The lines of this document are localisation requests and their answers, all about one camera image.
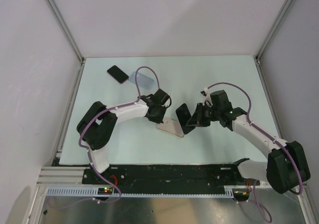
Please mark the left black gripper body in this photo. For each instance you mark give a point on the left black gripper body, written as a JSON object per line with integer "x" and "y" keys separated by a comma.
{"x": 158, "y": 116}

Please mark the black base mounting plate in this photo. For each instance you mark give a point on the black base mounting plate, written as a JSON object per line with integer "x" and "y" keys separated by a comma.
{"x": 160, "y": 179}

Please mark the left controller board with LEDs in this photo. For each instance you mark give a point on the left controller board with LEDs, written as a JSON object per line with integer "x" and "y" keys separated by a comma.
{"x": 105, "y": 191}

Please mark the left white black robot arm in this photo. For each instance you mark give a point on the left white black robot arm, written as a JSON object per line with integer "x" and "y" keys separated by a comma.
{"x": 98, "y": 123}

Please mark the translucent blue phone case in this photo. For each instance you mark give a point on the translucent blue phone case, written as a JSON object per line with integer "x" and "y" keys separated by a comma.
{"x": 142, "y": 80}

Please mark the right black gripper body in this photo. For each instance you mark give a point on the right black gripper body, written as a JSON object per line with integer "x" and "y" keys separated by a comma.
{"x": 215, "y": 111}

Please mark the right aluminium frame post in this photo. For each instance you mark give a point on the right aluminium frame post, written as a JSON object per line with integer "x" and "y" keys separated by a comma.
{"x": 284, "y": 11}

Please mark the aluminium frame post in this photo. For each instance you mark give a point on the aluminium frame post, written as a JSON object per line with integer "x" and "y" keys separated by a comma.
{"x": 65, "y": 29}
{"x": 284, "y": 11}

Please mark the black smartphone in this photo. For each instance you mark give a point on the black smartphone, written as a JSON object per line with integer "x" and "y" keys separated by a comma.
{"x": 183, "y": 116}

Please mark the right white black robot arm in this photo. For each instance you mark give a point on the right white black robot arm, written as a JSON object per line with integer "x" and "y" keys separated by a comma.
{"x": 286, "y": 166}

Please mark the left aluminium frame post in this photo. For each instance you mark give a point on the left aluminium frame post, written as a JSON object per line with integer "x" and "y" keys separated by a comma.
{"x": 65, "y": 29}

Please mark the right controller board with wires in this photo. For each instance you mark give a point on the right controller board with wires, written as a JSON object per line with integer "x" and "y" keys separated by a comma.
{"x": 240, "y": 195}

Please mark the front aluminium frame rail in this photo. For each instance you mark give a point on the front aluminium frame rail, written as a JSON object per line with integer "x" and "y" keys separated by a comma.
{"x": 61, "y": 176}

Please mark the beige phone case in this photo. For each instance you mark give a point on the beige phone case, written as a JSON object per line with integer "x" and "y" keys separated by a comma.
{"x": 171, "y": 127}

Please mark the white slotted cable duct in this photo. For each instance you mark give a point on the white slotted cable duct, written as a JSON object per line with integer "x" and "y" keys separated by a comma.
{"x": 93, "y": 192}

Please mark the black phone with red edge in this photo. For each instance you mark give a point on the black phone with red edge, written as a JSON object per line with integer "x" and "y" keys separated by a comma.
{"x": 119, "y": 75}

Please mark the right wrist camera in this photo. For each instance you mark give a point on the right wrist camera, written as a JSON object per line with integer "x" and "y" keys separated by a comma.
{"x": 206, "y": 96}

